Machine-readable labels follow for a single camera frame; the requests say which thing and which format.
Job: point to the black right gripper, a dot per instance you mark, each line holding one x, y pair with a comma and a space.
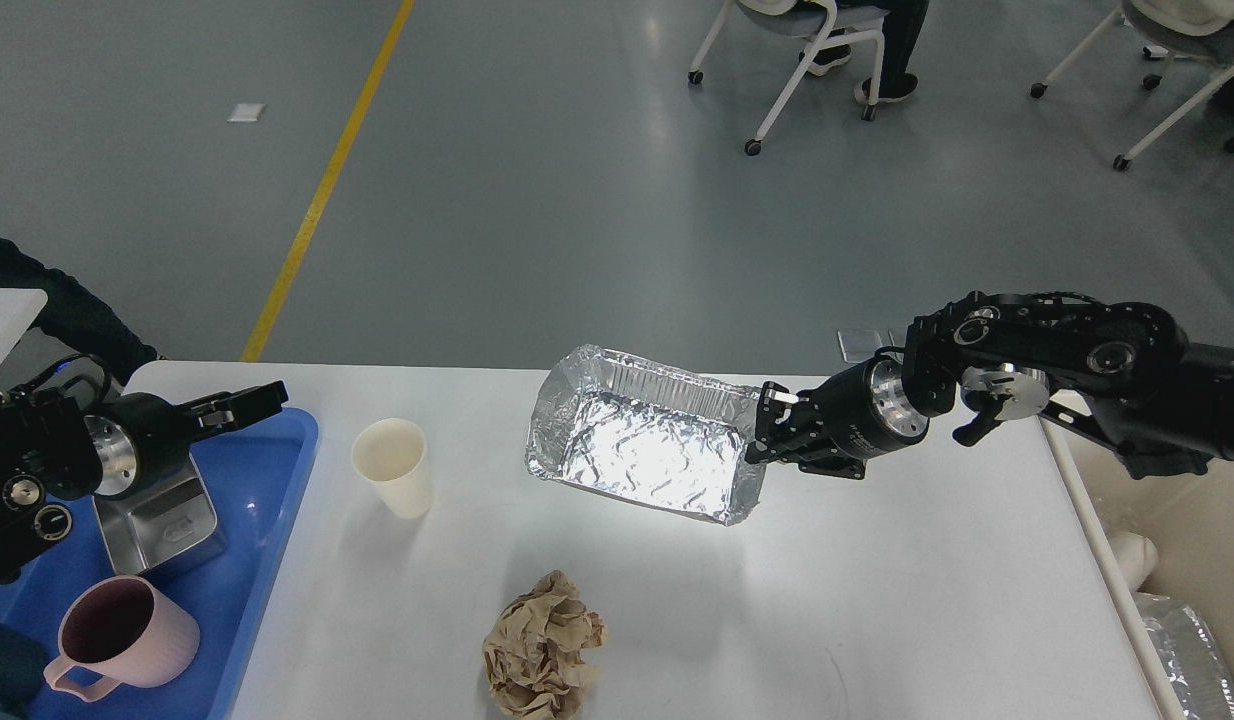
860, 414

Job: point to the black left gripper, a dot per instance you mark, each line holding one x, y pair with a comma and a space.
141, 438

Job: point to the steel rectangular container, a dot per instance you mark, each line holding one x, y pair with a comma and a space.
164, 531

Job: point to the cream paper cup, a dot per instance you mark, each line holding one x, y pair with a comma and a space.
392, 456

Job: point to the aluminium foil tray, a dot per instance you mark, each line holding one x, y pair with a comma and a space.
624, 427

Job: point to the pink mug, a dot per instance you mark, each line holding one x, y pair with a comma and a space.
121, 631

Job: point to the brown paper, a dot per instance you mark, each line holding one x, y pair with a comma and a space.
534, 655

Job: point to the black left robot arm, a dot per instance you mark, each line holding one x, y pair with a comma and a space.
64, 438

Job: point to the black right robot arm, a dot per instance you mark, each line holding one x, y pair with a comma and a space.
1124, 376

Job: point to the blue plastic tray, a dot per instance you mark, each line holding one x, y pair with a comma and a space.
256, 478

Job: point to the white side table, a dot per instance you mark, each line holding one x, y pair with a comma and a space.
18, 311

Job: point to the white cup in bin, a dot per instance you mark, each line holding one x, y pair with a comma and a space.
1136, 557

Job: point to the white office chair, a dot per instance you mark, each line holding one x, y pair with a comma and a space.
825, 24

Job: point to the cream plastic bin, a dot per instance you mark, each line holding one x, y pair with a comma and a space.
1188, 518

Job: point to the seated person dark trousers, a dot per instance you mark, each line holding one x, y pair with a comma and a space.
901, 29

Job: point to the foil tray in bin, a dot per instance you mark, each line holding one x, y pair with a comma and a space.
1191, 658

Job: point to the white chair at right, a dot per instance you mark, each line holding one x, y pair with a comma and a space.
1198, 31

